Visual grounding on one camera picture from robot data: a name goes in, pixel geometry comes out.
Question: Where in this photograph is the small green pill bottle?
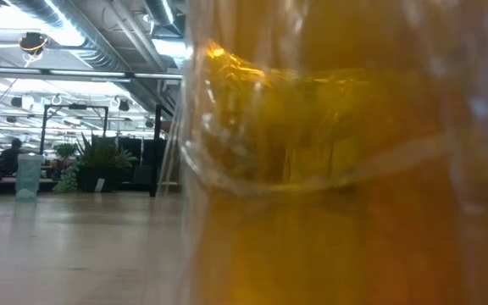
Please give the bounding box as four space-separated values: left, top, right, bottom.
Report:
15 152 44 201

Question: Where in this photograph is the black office partition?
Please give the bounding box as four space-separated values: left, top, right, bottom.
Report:
116 136 169 187

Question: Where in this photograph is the orange pill bottle white cap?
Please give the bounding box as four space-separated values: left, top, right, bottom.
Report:
178 0 488 305

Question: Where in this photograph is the potted succulent plant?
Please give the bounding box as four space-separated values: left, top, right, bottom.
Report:
53 131 139 195

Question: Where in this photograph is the small background potted plant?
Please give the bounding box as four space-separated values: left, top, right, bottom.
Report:
53 142 78 169

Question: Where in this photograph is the person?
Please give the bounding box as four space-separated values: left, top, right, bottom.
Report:
0 138 23 175

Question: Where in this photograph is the wooden shelf black frame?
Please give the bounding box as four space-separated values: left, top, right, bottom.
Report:
149 103 186 198

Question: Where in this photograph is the black metal rig frame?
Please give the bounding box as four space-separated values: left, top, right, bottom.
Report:
39 103 109 156

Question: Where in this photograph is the black ceiling camera yellow cable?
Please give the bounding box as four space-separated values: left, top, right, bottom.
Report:
18 31 50 56

